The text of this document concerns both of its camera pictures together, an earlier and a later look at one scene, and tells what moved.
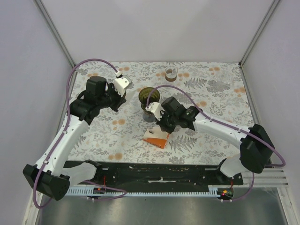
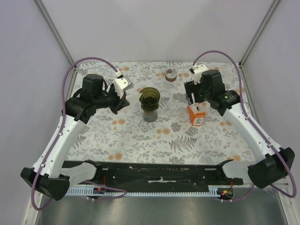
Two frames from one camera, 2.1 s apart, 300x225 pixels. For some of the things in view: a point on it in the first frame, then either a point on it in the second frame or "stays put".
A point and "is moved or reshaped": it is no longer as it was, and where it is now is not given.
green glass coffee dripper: (144, 94) stays put
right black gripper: (161, 123) to (191, 87)
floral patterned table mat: (120, 135) stays put
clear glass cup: (224, 76) stays put
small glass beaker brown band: (171, 73) stays put
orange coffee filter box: (155, 136) is moved or reshaped
